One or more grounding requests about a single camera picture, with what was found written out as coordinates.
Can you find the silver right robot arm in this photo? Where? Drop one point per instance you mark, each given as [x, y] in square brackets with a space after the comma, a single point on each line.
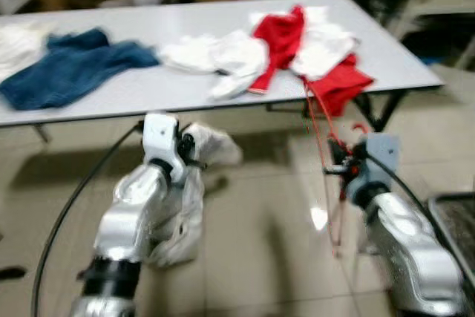
[408, 243]

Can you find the red garment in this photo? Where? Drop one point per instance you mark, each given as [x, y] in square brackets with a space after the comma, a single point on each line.
[278, 42]

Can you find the large grey folding table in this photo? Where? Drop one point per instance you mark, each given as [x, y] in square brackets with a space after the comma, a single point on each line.
[185, 90]

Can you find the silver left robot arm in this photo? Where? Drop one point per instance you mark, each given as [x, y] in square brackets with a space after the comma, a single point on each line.
[130, 213]

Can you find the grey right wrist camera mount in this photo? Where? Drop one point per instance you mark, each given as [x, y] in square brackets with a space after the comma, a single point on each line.
[382, 157]

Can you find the dark wicker seat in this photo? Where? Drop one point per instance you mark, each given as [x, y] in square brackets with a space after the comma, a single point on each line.
[456, 220]

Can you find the off-white denim trousers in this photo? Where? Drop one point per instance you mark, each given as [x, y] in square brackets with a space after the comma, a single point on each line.
[178, 220]

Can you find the blue denim jeans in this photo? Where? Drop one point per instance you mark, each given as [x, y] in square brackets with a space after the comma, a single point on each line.
[74, 72]

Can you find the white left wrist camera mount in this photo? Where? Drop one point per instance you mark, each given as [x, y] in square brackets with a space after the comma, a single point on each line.
[159, 139]

